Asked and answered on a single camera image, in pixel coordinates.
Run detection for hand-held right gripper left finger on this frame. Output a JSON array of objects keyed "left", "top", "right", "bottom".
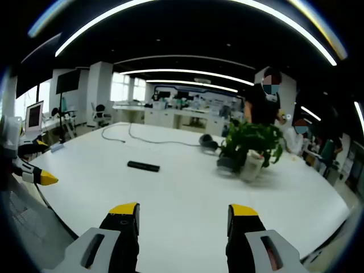
[{"left": 51, "top": 202, "right": 140, "bottom": 273}]

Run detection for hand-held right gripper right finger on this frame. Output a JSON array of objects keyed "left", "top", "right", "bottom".
[{"left": 226, "top": 204, "right": 309, "bottom": 273}]

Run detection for black remote control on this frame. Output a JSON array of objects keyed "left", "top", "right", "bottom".
[{"left": 127, "top": 160, "right": 161, "bottom": 173}]

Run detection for white computer monitor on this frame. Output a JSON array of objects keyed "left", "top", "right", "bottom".
[{"left": 24, "top": 100, "right": 45, "bottom": 133}]

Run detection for grey mesh chair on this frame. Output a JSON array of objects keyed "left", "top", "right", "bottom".
[{"left": 0, "top": 170, "right": 79, "bottom": 273}]

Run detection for white office chair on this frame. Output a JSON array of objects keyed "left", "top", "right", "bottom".
[{"left": 90, "top": 101, "right": 114, "bottom": 129}]

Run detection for small grey pot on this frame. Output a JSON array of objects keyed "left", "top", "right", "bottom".
[{"left": 217, "top": 155, "right": 237, "bottom": 172}]

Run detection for green potted plant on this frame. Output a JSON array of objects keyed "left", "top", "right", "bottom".
[{"left": 218, "top": 119, "right": 286, "bottom": 183}]

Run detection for grey headphones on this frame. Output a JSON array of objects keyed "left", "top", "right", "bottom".
[{"left": 198, "top": 133, "right": 220, "bottom": 156}]

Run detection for green chair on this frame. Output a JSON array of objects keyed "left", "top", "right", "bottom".
[{"left": 320, "top": 138, "right": 343, "bottom": 179}]

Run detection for long ceiling light strip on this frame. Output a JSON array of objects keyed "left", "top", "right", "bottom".
[{"left": 55, "top": 0, "right": 338, "bottom": 67}]

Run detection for white lab counter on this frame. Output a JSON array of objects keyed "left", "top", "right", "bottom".
[{"left": 113, "top": 104, "right": 246, "bottom": 136}]

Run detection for grey cable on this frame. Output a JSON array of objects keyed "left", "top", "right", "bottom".
[{"left": 101, "top": 122, "right": 201, "bottom": 147}]

